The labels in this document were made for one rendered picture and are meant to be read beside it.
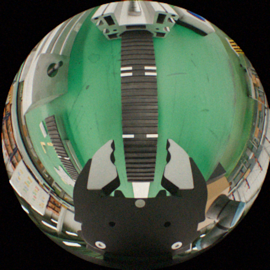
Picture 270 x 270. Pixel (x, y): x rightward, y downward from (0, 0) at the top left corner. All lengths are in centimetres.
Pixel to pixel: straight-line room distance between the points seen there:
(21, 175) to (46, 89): 288
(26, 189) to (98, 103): 309
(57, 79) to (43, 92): 4
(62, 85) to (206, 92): 27
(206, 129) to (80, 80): 27
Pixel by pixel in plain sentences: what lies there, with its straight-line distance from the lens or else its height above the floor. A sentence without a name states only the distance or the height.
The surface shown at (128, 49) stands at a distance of 15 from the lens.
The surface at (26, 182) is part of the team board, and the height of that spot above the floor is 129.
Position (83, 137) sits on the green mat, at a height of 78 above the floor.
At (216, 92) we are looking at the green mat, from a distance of 22.
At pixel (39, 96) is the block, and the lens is 16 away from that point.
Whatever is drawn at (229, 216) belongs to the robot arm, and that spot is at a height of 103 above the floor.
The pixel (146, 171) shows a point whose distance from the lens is 16.
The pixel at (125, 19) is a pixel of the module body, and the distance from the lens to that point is 17.
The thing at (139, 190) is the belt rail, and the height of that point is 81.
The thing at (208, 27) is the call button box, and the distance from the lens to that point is 26.
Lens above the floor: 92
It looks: 63 degrees down
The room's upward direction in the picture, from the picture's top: 176 degrees counter-clockwise
